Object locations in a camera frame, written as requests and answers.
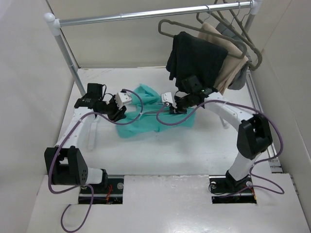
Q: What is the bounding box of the teal t shirt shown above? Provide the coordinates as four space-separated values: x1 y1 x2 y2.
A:
116 83 195 138

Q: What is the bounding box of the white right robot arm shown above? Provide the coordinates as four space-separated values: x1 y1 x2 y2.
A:
173 75 273 191

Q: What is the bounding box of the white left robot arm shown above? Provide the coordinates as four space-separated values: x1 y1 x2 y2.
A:
44 83 132 193

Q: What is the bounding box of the taupe hanger with cream garment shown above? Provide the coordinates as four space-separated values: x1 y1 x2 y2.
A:
195 5 263 71

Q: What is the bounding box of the taupe hanger with black garment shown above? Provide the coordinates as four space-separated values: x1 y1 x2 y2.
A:
157 19 247 59

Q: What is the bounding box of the black hanging garment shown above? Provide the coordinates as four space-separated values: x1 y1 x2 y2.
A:
166 32 228 93

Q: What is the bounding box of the grey hanging garment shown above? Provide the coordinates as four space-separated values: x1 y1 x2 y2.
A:
216 23 248 90

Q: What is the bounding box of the white metal clothes rack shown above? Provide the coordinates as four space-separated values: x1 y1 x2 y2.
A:
43 0 263 151

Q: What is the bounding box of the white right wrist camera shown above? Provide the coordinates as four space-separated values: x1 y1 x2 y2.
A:
161 92 176 107

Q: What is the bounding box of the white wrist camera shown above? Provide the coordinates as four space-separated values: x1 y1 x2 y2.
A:
161 92 176 107
115 92 132 109

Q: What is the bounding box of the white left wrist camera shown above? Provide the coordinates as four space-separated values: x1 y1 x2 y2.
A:
115 92 132 109

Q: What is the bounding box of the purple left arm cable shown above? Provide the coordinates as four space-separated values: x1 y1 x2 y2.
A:
47 88 144 233

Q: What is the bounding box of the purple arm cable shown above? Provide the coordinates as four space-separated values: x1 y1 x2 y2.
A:
47 88 144 233
155 100 285 196

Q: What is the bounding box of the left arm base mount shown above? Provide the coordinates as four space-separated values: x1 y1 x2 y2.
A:
78 177 124 205

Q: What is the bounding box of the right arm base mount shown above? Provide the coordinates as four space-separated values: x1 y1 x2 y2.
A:
208 175 257 204

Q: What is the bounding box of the aluminium rail right side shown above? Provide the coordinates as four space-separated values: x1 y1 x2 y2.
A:
246 71 284 173

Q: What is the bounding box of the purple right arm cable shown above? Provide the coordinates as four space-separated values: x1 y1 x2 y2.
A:
155 100 285 196

